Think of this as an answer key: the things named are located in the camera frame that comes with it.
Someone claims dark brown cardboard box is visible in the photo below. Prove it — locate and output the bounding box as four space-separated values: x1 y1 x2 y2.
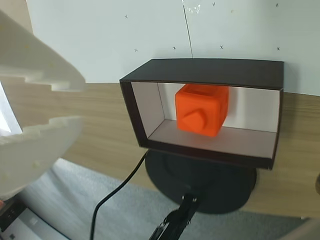
118 58 286 172

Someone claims grey electronic device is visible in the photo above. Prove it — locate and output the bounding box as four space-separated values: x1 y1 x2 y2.
0 196 83 240

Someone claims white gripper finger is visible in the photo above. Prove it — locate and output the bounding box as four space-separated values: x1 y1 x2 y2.
0 9 87 93
0 115 84 201

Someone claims black stand cable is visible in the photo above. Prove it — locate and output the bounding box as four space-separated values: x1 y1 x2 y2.
91 151 147 240

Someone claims black round stand base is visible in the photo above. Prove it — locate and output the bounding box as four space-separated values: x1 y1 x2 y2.
144 148 258 215

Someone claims orange cube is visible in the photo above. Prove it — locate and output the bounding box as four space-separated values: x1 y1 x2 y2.
174 83 230 139

